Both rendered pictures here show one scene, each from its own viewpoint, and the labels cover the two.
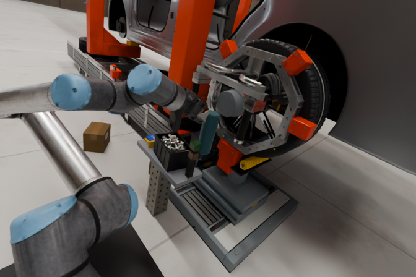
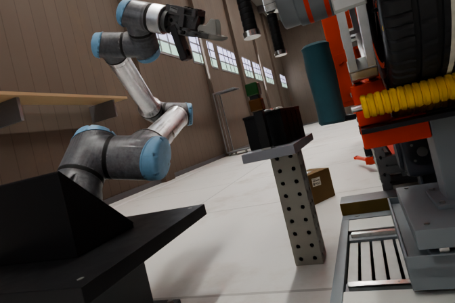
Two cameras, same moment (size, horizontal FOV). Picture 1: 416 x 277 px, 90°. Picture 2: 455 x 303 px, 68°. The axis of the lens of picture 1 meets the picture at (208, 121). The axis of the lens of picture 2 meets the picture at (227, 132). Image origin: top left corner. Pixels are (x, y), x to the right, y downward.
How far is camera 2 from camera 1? 119 cm
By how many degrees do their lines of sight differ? 72
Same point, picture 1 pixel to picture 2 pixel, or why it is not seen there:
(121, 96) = (126, 37)
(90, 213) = (106, 138)
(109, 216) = (118, 144)
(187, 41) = not seen: outside the picture
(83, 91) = (96, 37)
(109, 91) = (116, 35)
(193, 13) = not seen: outside the picture
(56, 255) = (70, 151)
